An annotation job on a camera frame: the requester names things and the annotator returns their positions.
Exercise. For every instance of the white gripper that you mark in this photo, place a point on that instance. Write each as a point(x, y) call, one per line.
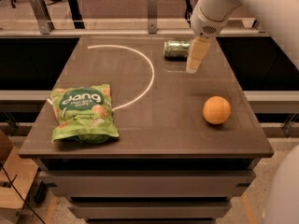
point(204, 24)

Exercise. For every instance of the green soda can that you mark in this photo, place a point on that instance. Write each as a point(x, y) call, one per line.
point(176, 48)

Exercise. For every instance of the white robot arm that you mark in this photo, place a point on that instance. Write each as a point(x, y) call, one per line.
point(280, 19)

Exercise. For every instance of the orange ball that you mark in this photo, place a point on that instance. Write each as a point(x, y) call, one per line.
point(216, 110)

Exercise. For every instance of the green rice chips bag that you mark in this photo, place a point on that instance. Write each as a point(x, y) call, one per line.
point(83, 114)

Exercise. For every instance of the grey drawer cabinet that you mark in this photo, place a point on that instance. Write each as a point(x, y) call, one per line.
point(148, 197)

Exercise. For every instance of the cardboard box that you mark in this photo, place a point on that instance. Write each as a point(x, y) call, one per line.
point(16, 179)

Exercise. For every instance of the middle metal bracket post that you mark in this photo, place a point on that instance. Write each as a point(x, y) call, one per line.
point(152, 16)

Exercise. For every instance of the metal bracket post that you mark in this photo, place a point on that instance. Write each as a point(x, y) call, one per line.
point(152, 16)
point(41, 16)

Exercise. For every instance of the left metal bracket post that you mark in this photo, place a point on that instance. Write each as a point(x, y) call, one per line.
point(41, 16)

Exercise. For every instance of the horizontal metal rail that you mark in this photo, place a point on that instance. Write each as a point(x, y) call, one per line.
point(160, 32)

